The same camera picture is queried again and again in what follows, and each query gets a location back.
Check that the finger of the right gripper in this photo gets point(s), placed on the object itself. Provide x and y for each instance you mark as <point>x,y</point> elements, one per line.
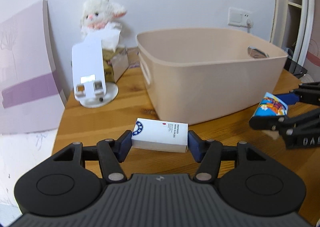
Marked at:
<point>290,122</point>
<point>308,93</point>

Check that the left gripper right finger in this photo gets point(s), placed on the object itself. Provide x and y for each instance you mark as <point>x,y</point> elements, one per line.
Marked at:
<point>208,154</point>

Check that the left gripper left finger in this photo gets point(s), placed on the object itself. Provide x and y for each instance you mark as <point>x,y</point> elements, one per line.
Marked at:
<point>110,154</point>

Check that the blue cartoon tissue pack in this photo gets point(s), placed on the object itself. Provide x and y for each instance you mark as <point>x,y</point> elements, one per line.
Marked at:
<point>267,115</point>

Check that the white small card box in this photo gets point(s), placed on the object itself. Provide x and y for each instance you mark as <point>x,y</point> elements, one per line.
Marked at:
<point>160,135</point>

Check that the round metal balm tin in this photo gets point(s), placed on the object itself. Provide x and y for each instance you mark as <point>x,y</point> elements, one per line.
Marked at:
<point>256,53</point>

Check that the black glass side table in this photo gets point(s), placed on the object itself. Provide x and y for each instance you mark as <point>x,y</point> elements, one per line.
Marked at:
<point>293,67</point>

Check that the white phone stand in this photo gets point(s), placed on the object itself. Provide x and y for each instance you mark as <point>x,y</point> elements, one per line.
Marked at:
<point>90,88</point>

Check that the beige plastic storage bin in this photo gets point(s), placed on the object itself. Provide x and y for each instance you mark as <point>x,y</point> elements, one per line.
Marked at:
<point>194,75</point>

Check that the tissue box with white tissue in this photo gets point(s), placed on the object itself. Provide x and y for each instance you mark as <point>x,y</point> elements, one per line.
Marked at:
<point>110,38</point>

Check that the pink purple flat board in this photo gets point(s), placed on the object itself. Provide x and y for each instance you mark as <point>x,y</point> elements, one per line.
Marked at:
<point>32,98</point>

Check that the white plush lamb toy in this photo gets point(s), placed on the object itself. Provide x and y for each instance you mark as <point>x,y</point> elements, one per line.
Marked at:
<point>97,13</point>

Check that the white wall switch socket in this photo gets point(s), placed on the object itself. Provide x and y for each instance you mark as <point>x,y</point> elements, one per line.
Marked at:
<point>239,18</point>

